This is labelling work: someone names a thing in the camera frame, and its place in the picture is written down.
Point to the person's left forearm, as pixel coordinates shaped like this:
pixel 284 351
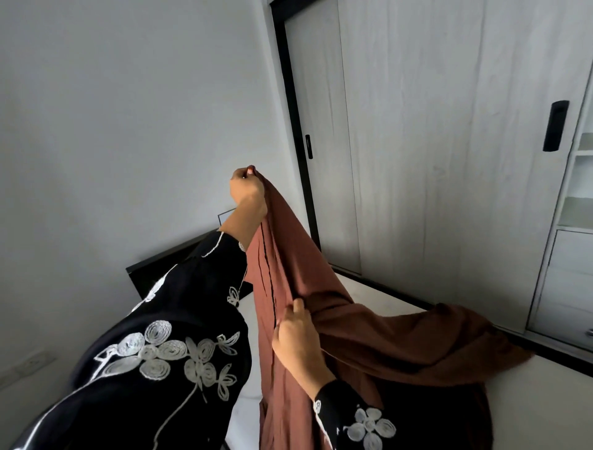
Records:
pixel 241 227

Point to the person's right forearm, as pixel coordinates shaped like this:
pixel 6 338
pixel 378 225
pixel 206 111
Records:
pixel 312 375

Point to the black floral blouse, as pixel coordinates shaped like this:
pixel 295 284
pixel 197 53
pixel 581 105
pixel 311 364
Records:
pixel 162 347

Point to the white board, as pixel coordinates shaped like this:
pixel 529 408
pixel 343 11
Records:
pixel 226 218

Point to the white wall socket plate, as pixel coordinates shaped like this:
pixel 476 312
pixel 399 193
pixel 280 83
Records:
pixel 28 366

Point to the brown bed sheet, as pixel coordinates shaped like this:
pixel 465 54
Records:
pixel 394 338

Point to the dark wooden bed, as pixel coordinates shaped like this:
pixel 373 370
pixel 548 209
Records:
pixel 153 273

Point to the black recessed door pull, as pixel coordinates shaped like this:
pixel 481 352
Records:
pixel 556 126
pixel 308 146

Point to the person's right hand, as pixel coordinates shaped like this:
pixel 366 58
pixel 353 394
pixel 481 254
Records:
pixel 296 338

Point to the white wardrobe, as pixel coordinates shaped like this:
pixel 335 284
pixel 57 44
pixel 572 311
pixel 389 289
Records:
pixel 440 139

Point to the person's left hand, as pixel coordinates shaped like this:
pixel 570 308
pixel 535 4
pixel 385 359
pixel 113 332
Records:
pixel 250 192

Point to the white mattress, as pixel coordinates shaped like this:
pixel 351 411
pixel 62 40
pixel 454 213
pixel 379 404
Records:
pixel 533 403

